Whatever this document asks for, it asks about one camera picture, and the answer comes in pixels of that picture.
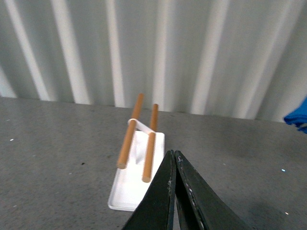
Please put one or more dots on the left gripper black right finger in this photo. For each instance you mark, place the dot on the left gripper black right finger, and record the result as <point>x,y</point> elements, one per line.
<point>198,206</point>

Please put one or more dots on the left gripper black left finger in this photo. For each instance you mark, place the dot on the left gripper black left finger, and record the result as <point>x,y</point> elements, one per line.
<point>156,210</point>

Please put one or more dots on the blue microfiber cloth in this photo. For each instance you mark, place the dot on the blue microfiber cloth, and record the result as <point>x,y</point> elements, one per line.
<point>298,117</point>

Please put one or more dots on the white towel rack wooden bars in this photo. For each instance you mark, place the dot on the white towel rack wooden bars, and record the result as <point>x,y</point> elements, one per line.
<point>140,156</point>

